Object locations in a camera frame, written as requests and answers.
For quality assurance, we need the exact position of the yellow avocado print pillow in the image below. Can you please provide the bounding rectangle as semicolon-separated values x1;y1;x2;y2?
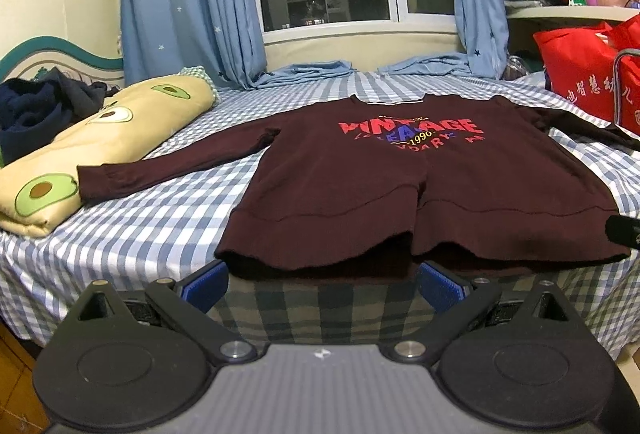
1;74;218;238

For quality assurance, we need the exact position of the red fabric tote bag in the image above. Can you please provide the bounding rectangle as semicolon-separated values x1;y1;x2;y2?
534;16;639;122

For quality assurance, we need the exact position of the dark navy clothes pile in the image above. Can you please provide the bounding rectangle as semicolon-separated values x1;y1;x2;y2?
0;68;119;165

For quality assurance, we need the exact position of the teal cream headboard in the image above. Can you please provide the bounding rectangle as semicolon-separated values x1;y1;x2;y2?
1;36;125;90

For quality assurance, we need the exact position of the blue white checkered bedsheet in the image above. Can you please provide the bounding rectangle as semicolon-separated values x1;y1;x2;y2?
0;70;640;360

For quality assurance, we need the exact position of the maroon vintage print sweater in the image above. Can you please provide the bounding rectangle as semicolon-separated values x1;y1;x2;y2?
78;95;639;279

